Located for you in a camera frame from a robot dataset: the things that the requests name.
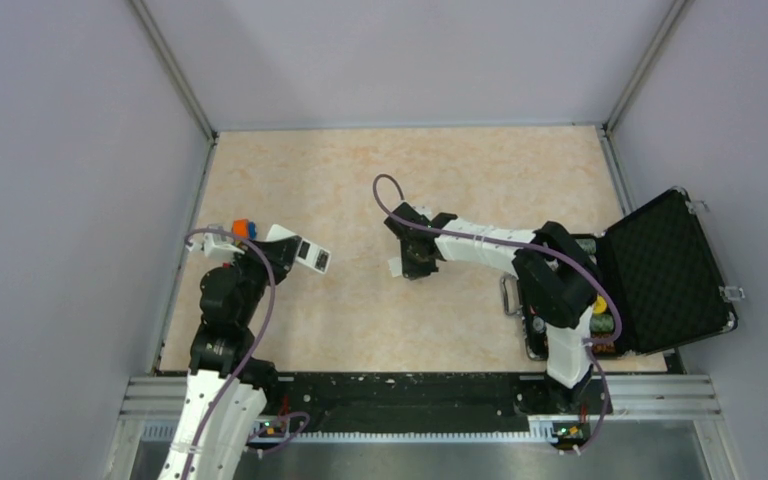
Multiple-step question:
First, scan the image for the white battery cover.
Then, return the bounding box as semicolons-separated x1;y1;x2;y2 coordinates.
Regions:
387;257;403;278

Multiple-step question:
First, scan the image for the green blue chip stack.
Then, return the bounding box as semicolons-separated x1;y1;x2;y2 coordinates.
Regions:
590;314;615;334

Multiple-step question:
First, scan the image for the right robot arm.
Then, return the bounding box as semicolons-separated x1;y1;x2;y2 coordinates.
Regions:
384;202;603;412

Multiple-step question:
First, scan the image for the white remote control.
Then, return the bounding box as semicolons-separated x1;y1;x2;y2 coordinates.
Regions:
265;224;332;275

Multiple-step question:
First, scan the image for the purple cable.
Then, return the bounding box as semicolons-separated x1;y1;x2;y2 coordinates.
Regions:
178;227;312;480
371;174;624;458

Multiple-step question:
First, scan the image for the yellow dealer chip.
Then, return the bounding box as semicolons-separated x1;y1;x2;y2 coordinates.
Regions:
593;296;609;315

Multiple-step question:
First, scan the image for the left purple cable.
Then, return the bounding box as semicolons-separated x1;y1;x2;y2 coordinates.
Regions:
178;227;312;480

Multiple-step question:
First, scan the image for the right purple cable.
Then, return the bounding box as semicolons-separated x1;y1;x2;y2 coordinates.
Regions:
371;174;624;458

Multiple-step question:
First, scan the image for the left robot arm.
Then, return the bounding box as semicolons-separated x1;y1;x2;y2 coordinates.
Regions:
159;227;303;479

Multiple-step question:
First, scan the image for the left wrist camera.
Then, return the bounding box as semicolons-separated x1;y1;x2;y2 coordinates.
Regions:
186;233;245;263

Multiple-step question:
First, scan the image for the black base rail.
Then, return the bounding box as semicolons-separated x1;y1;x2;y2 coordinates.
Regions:
118;367;723;446

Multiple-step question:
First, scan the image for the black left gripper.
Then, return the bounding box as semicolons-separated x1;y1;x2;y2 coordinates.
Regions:
229;235;302;325

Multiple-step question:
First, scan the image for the colourful toy block truck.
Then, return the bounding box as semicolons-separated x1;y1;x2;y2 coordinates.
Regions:
231;218;258;239

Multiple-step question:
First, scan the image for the orange blue chip stack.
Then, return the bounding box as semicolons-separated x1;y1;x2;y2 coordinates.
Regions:
591;342;617;356

